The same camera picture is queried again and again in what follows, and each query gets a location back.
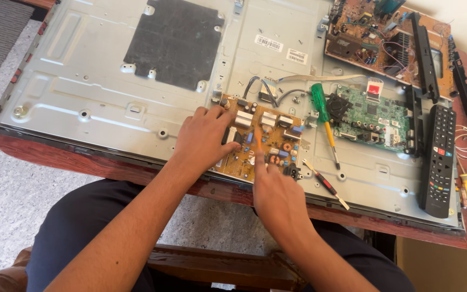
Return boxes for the black foil sheet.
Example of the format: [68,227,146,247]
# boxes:
[123,0,225,91]

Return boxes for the grey metal television back panel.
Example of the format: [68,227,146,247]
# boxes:
[0,0,466,236]

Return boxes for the green main circuit board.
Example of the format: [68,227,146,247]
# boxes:
[326,84,414,155]

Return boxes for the red and black slim tool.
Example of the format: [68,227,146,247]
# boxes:
[302,158,351,211]

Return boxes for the person's dark blue trousers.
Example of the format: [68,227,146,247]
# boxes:
[25,178,416,292]

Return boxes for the short black plastic bar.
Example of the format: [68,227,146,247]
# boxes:
[409,12,441,104]

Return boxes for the black side bracket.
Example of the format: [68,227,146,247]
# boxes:
[403,84,424,157]

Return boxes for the person's right hand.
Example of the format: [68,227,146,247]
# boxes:
[252,149,319,243]

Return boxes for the wooden chair frame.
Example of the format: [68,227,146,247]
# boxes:
[148,243,308,292]

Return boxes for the black remote control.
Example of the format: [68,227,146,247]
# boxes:
[418,104,457,219]

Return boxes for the blue and black wire bundle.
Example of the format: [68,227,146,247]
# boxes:
[242,76,312,108]

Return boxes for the yellow-brown power supply board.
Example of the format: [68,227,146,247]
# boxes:
[212,94,305,184]

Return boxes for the person's left hand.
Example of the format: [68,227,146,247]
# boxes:
[173,105,243,175]

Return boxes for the green handled screwdriver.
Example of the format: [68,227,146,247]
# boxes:
[311,83,341,170]

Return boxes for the large brown circuit board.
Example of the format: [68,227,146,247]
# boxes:
[324,0,458,100]

